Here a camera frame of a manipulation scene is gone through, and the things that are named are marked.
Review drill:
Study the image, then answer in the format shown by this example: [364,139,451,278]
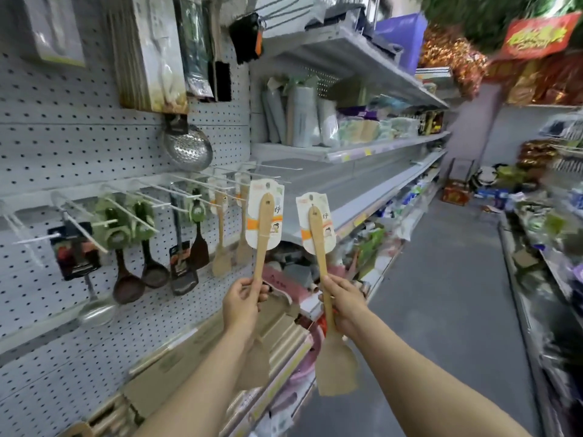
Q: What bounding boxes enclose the person's right hand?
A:
[318,273,370,340]

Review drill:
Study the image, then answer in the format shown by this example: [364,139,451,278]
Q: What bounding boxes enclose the person's left hand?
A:
[222,277,271,336]

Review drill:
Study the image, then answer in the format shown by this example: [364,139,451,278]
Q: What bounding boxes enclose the black slotted turner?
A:
[168,195,200,296]

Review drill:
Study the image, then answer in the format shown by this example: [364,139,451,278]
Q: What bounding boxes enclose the dark wooden spatula green card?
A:
[188,195,211,271]

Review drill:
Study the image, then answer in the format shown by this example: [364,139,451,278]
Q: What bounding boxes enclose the small steel ladle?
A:
[47,221,119,329]

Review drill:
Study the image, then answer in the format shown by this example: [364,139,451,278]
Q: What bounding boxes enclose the person's left forearm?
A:
[132,325,258,437]

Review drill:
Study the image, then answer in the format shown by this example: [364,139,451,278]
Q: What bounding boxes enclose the person's right forearm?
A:
[344,309,534,437]

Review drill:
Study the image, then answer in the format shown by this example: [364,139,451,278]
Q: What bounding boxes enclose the grey store shelf unit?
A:
[249,22,452,324]

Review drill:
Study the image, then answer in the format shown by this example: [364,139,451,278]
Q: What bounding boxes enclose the goods shelf across aisle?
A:
[499,109,583,437]

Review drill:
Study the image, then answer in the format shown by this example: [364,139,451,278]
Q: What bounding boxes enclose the stack of long beige boxes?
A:
[218,313,316,437]

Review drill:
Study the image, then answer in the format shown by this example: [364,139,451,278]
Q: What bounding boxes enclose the pink plastic basin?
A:
[273,320,330,405]

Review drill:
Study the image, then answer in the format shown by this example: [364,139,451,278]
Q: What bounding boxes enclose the assorted packaged goods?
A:
[268,175,440,324]

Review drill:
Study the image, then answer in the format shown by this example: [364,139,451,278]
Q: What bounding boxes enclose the flat cardboard box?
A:
[120,293,301,422]

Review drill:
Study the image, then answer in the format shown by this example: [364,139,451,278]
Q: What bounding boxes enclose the red carton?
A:
[440,180,473,207]

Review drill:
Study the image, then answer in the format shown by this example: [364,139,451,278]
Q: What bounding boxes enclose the large steel skimmer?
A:
[158,112,214,174]

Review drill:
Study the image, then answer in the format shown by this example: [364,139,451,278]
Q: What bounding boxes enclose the row of green beige packs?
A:
[336,114,421,145]

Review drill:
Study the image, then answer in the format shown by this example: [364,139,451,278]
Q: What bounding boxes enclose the slim white roll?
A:
[318,98,341,149]

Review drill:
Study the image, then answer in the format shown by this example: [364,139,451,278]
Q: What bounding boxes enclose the slim grey cup pack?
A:
[262,86,288,145]

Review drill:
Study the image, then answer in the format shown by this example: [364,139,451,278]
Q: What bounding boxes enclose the clear pack green insert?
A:
[172,0,215,98]

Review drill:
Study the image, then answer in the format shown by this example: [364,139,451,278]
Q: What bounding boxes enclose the white knife in package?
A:
[107,0,188,115]

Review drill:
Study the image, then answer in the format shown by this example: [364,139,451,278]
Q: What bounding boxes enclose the black orange tool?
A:
[227,12,266,65]

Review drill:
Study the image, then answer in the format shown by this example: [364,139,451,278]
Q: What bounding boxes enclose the gold tinsel decorations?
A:
[418,24,583,107]

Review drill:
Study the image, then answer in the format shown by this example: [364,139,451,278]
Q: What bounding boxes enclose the large purple bin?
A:
[374,12,429,76]

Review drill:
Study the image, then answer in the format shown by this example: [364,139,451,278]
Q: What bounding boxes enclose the green foliage garland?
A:
[417,0,583,53]

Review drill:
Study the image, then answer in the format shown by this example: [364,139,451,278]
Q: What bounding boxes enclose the red hanging banner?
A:
[500,11,583,61]

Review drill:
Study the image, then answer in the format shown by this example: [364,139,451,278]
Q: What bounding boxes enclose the pale boxed pack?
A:
[22,0,86,67]

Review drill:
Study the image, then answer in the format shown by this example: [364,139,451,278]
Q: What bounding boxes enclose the black brush white handle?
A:
[207,0,232,103]

